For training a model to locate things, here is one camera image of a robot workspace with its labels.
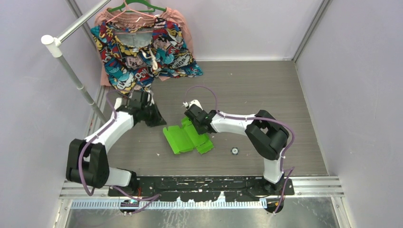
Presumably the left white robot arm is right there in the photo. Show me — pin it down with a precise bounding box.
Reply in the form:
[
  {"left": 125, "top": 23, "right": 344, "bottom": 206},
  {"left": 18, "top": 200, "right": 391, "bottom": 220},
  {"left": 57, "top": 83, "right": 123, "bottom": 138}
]
[{"left": 66, "top": 91, "right": 166, "bottom": 196}]

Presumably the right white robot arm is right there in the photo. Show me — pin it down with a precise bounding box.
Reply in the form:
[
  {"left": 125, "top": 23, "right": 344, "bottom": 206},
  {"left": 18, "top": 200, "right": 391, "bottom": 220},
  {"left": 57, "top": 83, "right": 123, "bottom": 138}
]
[{"left": 184, "top": 100, "right": 295, "bottom": 195}]

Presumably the colorful patterned shirt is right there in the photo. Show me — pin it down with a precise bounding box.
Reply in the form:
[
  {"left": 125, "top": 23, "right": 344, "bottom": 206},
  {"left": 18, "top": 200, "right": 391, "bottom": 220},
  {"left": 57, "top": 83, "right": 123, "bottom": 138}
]
[{"left": 90, "top": 8, "right": 203, "bottom": 95}]

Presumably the green clothes hanger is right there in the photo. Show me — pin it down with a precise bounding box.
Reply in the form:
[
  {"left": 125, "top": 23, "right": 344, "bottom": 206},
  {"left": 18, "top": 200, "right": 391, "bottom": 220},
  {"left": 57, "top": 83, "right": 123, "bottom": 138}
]
[{"left": 107, "top": 0, "right": 167, "bottom": 13}]

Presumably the metal clothes rack pole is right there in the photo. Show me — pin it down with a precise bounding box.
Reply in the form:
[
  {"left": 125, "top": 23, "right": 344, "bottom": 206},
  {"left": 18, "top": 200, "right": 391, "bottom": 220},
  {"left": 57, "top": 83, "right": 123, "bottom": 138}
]
[{"left": 41, "top": 0, "right": 110, "bottom": 123}]

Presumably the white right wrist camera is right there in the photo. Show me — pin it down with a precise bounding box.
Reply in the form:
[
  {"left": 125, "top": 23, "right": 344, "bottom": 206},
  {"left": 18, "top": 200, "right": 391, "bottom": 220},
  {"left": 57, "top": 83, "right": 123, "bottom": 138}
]
[{"left": 182, "top": 99, "right": 203, "bottom": 110}]

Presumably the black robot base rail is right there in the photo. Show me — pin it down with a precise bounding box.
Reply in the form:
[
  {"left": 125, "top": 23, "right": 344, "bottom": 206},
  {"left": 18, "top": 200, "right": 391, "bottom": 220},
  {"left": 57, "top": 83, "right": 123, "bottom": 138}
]
[{"left": 108, "top": 176, "right": 295, "bottom": 202}]

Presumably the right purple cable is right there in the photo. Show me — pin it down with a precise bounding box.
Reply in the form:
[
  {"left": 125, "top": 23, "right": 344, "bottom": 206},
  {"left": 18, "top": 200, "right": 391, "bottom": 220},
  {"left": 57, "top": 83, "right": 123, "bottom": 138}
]
[{"left": 182, "top": 85, "right": 297, "bottom": 215}]

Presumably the purple cable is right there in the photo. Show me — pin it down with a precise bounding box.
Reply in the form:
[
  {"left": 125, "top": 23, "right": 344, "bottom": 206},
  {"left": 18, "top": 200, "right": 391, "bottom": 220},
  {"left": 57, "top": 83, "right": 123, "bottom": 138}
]
[
  {"left": 182, "top": 85, "right": 297, "bottom": 215},
  {"left": 76, "top": 88, "right": 155, "bottom": 211}
]

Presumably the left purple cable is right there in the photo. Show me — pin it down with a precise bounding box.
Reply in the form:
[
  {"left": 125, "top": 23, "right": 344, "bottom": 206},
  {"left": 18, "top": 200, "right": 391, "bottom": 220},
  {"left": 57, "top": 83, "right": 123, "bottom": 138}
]
[{"left": 76, "top": 88, "right": 155, "bottom": 211}]

